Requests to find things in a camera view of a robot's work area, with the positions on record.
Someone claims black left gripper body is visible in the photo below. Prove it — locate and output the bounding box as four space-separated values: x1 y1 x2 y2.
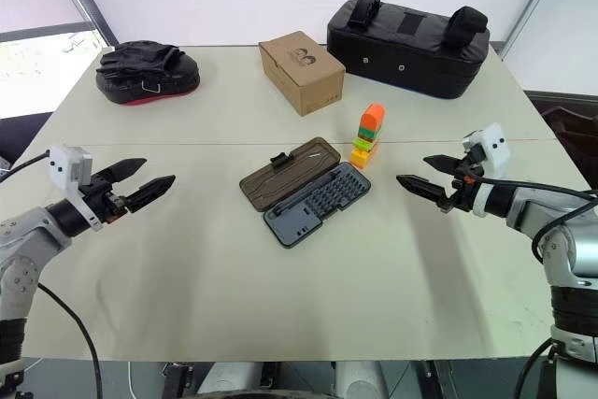
77 168 131 225

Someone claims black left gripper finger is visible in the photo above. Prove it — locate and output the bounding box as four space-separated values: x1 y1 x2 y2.
104 157 150 184
123 174 178 214

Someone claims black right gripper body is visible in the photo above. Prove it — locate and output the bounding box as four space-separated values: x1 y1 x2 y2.
437 150 487 216

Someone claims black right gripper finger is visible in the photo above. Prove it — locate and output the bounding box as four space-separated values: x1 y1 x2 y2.
421 153 468 177
395 174 453 214

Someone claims screwdriver bit case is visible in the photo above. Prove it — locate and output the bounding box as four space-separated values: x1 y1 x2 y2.
238 136 374 249

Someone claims colourful toy block tower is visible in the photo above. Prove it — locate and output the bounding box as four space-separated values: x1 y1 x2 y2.
349 102 388 171

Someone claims black red boxing focus mitt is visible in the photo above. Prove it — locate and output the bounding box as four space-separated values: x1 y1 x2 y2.
94 40 204 107

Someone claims large black padded strike shield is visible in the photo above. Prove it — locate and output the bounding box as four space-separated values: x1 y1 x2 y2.
325 0 492 102

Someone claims dark brown bin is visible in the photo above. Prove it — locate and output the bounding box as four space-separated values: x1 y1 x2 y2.
522 89 598 188

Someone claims brown cardboard box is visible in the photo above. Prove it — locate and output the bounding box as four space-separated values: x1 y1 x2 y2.
258 30 348 118

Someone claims grey rounded shape under table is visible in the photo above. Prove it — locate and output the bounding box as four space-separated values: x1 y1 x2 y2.
333 361 392 399
204 361 268 399

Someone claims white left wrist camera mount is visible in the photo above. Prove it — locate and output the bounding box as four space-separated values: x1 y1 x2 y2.
48 145 105 233

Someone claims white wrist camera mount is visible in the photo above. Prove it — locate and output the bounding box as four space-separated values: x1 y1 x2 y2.
461 122 512 219
48 145 105 233

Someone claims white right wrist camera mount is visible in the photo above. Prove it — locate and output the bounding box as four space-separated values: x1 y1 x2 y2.
461 122 512 219

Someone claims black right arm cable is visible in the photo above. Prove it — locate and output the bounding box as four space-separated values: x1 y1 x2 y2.
464 174 598 399

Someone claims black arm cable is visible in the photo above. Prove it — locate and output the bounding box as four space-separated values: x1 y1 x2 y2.
0 150 104 399
464 174 598 399

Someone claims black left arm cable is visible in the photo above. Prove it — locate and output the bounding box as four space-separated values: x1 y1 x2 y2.
0 150 104 399

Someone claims grey window frame bar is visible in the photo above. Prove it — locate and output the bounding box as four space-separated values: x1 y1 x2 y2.
0 0 120 52
495 0 578 58

